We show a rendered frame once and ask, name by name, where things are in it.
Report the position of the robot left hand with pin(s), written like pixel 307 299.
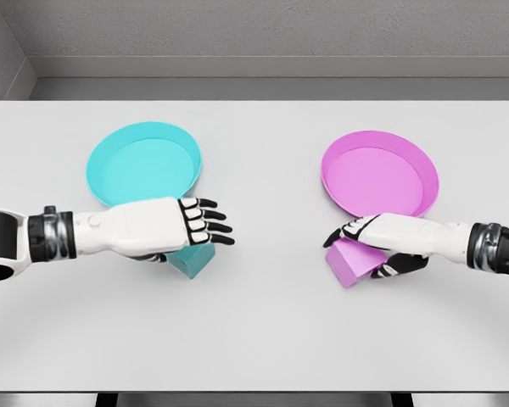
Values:
pixel 161 224

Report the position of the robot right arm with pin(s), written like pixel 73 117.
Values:
pixel 475 246

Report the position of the cyan block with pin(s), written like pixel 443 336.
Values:
pixel 193 258

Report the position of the pink plate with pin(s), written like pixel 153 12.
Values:
pixel 377 174

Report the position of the cyan plate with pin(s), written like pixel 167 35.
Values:
pixel 146 163

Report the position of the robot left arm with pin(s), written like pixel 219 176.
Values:
pixel 68 233

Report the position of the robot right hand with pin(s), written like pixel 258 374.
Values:
pixel 386 231

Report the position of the pink block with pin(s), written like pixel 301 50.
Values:
pixel 352 263

